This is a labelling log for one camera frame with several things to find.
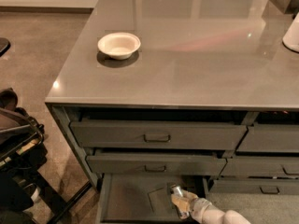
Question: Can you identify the grey middle right drawer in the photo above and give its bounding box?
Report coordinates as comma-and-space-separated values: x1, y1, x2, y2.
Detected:
221, 157, 299, 177

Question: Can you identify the grey bottom right drawer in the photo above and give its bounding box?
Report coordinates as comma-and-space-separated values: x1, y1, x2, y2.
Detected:
209, 178, 299, 195

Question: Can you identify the silver blue redbull can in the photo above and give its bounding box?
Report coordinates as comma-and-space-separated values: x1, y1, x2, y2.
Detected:
171, 185, 183, 197

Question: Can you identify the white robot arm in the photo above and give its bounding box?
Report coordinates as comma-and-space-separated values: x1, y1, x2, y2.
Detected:
171, 190, 251, 224

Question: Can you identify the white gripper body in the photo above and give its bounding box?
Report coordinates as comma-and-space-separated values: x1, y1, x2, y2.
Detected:
190, 198, 212, 222

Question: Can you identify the grey open bottom drawer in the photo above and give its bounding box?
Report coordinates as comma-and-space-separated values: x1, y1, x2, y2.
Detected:
95, 175, 207, 224

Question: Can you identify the white paper bowl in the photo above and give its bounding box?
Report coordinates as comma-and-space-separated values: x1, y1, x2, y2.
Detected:
97, 33, 141, 60

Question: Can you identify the black office chair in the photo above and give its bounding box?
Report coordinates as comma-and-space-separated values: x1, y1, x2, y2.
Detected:
0, 88, 91, 224

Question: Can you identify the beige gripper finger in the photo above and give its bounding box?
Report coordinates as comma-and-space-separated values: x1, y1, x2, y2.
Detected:
171, 194, 190, 219
182, 189, 198, 200

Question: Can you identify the grey top left drawer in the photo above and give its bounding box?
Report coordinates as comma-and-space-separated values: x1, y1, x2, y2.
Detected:
70, 119, 247, 150

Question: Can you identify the black round object at left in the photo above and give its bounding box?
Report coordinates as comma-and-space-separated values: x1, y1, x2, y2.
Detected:
0, 37, 10, 56

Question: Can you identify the grey counter cabinet frame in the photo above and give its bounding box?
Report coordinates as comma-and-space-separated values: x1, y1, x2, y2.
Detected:
49, 103, 298, 190

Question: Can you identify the grey middle left drawer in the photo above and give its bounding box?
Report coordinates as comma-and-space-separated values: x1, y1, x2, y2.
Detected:
86, 149, 226, 175

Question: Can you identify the brown square card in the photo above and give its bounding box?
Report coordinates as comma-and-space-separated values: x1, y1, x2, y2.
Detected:
148, 188, 172, 215

